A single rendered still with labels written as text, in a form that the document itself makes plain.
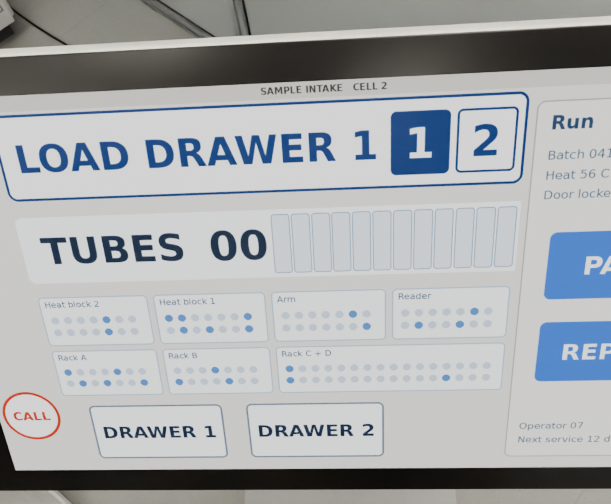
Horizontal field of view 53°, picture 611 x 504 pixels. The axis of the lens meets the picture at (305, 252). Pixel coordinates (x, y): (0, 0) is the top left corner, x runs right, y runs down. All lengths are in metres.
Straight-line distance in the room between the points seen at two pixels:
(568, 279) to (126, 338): 0.28
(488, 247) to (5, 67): 0.29
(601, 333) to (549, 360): 0.04
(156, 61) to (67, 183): 0.09
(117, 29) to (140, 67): 1.89
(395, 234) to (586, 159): 0.11
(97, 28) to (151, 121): 1.92
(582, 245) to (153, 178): 0.25
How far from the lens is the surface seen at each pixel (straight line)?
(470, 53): 0.35
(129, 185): 0.37
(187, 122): 0.35
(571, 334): 0.42
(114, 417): 0.46
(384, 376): 0.41
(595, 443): 0.48
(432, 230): 0.37
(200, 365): 0.42
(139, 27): 2.23
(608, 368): 0.44
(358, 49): 0.34
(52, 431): 0.49
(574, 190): 0.38
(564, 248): 0.39
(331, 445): 0.45
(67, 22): 2.34
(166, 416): 0.45
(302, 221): 0.36
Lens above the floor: 1.43
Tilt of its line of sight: 63 degrees down
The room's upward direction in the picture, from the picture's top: 9 degrees counter-clockwise
